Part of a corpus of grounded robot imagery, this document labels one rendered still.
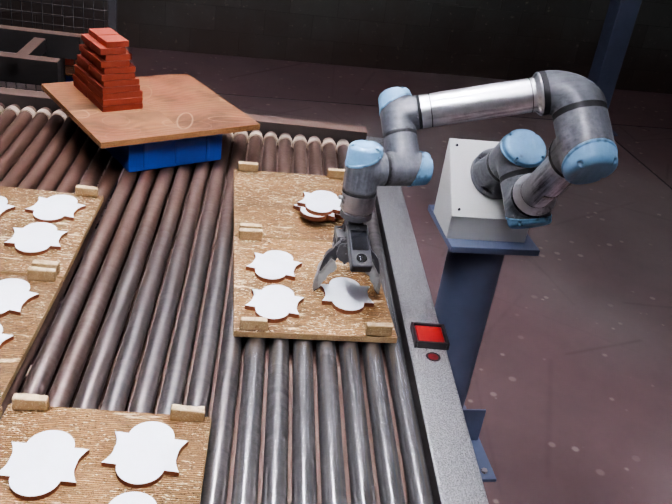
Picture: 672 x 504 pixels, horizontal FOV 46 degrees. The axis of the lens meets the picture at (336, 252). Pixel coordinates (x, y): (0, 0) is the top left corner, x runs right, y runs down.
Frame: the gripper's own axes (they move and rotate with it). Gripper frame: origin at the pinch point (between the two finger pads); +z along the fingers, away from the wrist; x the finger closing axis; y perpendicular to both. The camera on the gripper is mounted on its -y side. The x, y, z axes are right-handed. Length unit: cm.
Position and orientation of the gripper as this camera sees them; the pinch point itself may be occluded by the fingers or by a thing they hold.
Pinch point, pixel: (346, 294)
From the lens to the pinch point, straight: 180.9
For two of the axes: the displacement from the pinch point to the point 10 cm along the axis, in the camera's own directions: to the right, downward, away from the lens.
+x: -9.9, -0.6, -1.5
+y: -1.1, -4.5, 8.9
